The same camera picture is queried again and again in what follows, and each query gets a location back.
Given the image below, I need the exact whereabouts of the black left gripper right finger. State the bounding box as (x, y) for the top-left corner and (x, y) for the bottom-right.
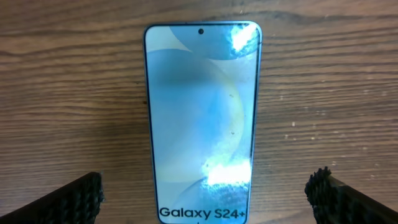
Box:
(305, 167), (397, 224)

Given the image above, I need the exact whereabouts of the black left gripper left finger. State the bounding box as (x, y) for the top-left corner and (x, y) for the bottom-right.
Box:
(1, 172), (104, 224)

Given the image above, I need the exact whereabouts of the blue Galaxy smartphone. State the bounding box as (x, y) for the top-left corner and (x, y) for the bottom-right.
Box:
(143, 21), (262, 224)

